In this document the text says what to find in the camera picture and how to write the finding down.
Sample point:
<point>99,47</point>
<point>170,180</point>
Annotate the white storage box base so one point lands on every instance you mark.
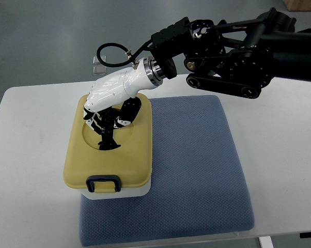
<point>125,192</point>

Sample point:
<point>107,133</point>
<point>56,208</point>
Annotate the white table leg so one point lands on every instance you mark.
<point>266,242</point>

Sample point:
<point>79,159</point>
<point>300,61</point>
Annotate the yellow storage box lid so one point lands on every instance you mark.
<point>131,162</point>

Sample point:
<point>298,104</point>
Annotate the upper silver floor plate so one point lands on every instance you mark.
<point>96,60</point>

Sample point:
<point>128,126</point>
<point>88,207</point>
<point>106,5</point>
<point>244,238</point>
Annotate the dark blue front latch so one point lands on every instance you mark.
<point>103,184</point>

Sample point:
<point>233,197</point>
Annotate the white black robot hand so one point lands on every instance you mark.
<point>119,87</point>

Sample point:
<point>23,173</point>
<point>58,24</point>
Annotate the blue grey cushion mat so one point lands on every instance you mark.
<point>197,184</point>

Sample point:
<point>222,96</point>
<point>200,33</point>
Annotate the black object table edge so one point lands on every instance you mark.
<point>305,235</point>

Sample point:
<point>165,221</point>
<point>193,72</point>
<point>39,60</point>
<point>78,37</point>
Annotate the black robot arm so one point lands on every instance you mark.
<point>239,58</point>

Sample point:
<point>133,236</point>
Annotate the brown cardboard box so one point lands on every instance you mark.
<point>298,5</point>

